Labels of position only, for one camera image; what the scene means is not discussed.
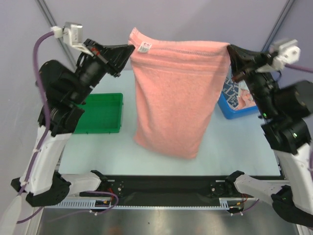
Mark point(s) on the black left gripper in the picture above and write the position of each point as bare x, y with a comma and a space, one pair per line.
112, 57

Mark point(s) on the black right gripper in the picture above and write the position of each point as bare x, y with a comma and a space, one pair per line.
248, 65

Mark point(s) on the pink terry towel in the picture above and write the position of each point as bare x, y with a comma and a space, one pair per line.
177, 85

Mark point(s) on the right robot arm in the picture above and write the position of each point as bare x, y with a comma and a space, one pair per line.
284, 111

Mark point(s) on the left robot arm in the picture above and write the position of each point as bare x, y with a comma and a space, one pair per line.
66, 92

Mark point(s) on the blue white patterned towel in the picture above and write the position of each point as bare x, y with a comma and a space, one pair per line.
230, 91

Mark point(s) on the pale pink towel in bin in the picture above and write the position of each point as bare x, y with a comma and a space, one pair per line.
245, 99

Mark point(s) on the blue plastic bin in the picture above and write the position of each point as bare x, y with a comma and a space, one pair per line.
232, 114

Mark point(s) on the green plastic tray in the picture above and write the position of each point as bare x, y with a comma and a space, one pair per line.
102, 114

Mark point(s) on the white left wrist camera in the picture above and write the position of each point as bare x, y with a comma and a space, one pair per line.
71, 34

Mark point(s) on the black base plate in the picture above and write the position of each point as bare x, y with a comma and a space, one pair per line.
169, 186

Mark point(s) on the white cable duct rail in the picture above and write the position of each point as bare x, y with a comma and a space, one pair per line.
154, 203

